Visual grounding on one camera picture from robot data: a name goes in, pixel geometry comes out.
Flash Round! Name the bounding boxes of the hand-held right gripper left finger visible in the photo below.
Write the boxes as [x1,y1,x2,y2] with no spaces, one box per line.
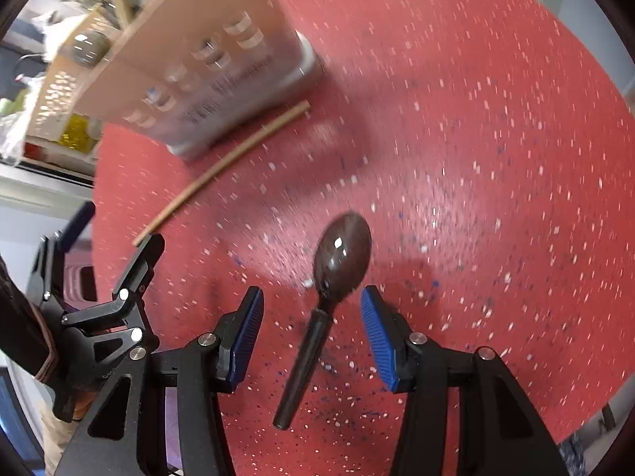
[54,285,266,476]

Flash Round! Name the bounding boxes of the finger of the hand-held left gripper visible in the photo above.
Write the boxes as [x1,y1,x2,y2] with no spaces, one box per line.
[26,201,98,319]
[62,232,166,364]

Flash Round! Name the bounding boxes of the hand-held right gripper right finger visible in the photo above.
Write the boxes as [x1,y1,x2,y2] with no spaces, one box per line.
[360,285,569,476]

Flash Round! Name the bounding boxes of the black-handled metal spoon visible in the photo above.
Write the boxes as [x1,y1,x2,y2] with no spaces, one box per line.
[273,211,373,432]

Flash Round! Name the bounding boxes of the beige plastic utensil holder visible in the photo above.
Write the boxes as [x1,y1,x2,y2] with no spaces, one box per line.
[47,0,326,162]

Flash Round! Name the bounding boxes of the pink plastic stool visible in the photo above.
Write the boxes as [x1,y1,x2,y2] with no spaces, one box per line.
[62,238,100,306]

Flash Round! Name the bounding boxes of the person's beige trousers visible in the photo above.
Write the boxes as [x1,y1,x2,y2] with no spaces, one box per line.
[38,392,83,476]

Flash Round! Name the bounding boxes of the yellow oil bottle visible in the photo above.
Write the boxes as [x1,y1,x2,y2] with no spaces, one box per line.
[58,113,103,152]

